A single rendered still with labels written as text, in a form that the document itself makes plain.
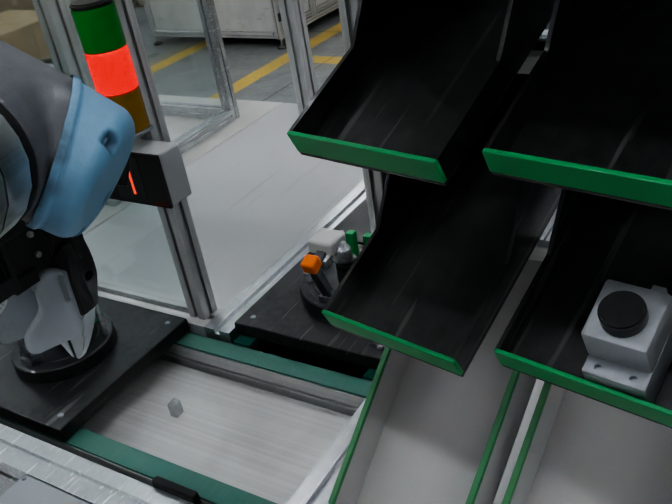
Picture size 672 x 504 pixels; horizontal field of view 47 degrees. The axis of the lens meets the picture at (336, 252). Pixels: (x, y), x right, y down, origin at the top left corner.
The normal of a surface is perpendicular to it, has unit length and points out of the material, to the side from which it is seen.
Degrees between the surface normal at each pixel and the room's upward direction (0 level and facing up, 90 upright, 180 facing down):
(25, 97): 60
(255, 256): 0
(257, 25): 90
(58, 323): 93
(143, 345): 0
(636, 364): 115
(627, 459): 45
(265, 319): 0
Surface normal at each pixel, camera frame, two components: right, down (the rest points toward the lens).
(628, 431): -0.56, -0.27
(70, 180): 0.09, 0.18
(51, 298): 0.86, 0.19
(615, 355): -0.51, 0.79
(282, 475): -0.15, -0.85
